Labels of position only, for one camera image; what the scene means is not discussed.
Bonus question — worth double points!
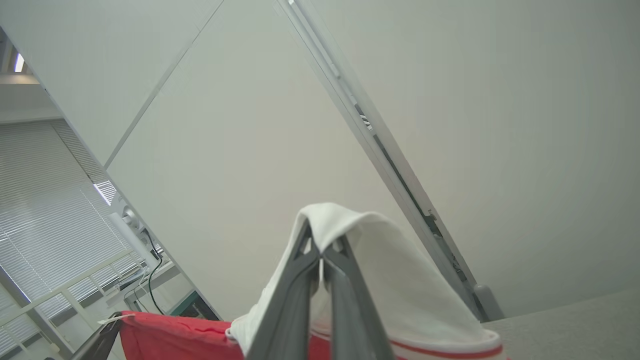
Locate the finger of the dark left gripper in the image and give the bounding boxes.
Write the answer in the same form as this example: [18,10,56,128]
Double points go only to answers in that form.
[70,312,123,360]

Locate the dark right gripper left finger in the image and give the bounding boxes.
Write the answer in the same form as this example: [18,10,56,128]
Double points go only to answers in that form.
[245,220,321,360]

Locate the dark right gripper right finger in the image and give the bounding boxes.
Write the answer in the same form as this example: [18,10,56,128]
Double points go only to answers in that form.
[322,237,396,360]

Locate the red shorts white stripes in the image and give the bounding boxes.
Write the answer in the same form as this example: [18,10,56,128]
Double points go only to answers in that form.
[97,202,507,360]

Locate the green cabinet edge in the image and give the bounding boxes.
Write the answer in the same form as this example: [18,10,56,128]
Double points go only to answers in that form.
[167,290,221,321]

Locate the white pole mounted device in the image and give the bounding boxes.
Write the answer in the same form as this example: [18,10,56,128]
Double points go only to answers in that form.
[107,200,161,271]

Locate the grey partition foot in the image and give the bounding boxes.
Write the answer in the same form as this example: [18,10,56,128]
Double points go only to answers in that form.
[472,284,506,322]

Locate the white window blinds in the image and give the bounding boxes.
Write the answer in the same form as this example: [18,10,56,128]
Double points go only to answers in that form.
[0,120,166,360]

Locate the black hanging cable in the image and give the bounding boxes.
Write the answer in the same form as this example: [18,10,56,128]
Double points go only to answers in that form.
[142,230,166,316]

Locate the grey partition joint rail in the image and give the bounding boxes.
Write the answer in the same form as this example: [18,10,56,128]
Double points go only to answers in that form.
[275,0,488,321]

